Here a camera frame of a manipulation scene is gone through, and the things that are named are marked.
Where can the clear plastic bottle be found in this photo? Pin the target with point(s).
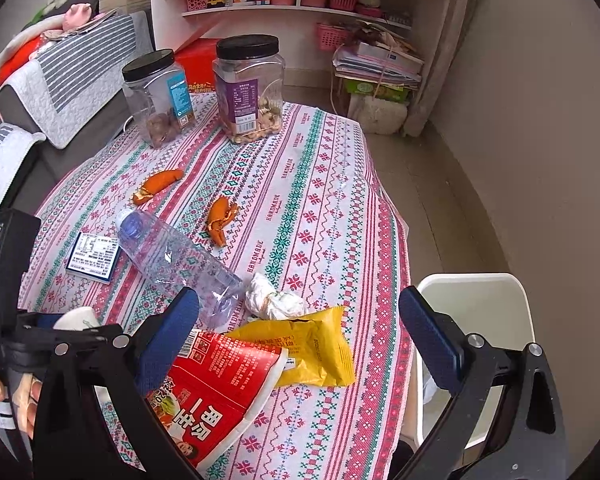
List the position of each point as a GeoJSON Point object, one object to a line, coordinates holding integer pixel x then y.
{"type": "Point", "coordinates": [170, 255]}

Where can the stack of papers and books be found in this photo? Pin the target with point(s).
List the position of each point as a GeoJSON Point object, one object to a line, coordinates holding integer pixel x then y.
{"type": "Point", "coordinates": [380, 57]}

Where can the pink patterned box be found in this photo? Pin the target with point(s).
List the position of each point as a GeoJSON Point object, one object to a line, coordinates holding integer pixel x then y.
{"type": "Point", "coordinates": [198, 1]}

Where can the pink plush toy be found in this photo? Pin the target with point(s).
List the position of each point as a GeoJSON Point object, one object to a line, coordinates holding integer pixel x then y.
{"type": "Point", "coordinates": [80, 16]}

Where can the white bookshelf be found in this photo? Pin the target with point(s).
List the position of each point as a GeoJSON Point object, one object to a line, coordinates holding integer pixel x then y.
{"type": "Point", "coordinates": [170, 0]}

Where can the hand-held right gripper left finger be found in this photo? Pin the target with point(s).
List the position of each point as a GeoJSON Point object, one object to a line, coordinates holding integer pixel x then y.
{"type": "Point", "coordinates": [172, 332]}

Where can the white paper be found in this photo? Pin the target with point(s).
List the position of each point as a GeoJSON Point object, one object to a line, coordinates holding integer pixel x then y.
{"type": "Point", "coordinates": [77, 317]}

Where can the green cardboard box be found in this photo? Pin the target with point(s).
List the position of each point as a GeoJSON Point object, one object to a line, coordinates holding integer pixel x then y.
{"type": "Point", "coordinates": [375, 91]}

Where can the yellow snack packet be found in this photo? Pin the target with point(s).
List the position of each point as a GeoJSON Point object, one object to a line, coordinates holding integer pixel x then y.
{"type": "Point", "coordinates": [320, 350]}

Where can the orange peel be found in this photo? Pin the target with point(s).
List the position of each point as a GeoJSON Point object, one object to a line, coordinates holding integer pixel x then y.
{"type": "Point", "coordinates": [219, 215]}
{"type": "Point", "coordinates": [160, 182]}

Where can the clear jar with purple label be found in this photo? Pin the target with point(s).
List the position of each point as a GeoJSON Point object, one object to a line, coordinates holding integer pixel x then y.
{"type": "Point", "coordinates": [250, 85]}

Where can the clear jar with blue label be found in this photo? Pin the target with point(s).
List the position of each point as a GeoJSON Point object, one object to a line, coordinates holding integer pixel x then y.
{"type": "Point", "coordinates": [150, 95]}

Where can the dark grey sofa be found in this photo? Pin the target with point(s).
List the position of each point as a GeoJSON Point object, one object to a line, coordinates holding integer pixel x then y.
{"type": "Point", "coordinates": [95, 125]}

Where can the white trash bin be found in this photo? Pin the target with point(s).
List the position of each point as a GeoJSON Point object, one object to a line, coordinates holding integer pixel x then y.
{"type": "Point", "coordinates": [500, 310]}

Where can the white tissue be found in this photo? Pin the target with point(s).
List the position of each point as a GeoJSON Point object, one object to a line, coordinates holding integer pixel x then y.
{"type": "Point", "coordinates": [275, 300]}

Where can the grey striped sofa cover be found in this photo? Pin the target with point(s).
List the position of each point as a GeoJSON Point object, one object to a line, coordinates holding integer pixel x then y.
{"type": "Point", "coordinates": [80, 70]}
{"type": "Point", "coordinates": [0, 160]}

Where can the red cardboard box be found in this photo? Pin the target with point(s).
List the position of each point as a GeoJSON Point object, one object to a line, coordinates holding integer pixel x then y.
{"type": "Point", "coordinates": [200, 60]}

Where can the red snack bag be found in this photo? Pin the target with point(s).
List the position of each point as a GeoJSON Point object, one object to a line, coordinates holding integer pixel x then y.
{"type": "Point", "coordinates": [220, 385]}

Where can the white woven bag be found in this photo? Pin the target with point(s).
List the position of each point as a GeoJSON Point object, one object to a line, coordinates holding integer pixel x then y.
{"type": "Point", "coordinates": [380, 115]}

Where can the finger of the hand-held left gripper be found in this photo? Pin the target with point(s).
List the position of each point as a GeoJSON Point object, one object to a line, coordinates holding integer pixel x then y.
{"type": "Point", "coordinates": [35, 325]}

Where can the small blue white box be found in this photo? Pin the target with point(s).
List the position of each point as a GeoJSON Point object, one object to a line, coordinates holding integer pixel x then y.
{"type": "Point", "coordinates": [92, 257]}

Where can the small pink basket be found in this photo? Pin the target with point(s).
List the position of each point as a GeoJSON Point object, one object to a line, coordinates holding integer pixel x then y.
{"type": "Point", "coordinates": [343, 0]}

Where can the orange red cloth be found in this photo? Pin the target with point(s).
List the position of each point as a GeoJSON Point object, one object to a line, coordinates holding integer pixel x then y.
{"type": "Point", "coordinates": [15, 60]}

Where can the patterned red green tablecloth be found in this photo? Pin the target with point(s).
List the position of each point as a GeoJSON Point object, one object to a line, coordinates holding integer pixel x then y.
{"type": "Point", "coordinates": [305, 210]}

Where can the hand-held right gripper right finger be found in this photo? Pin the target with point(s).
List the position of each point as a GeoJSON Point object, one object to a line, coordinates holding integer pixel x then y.
{"type": "Point", "coordinates": [430, 332]}

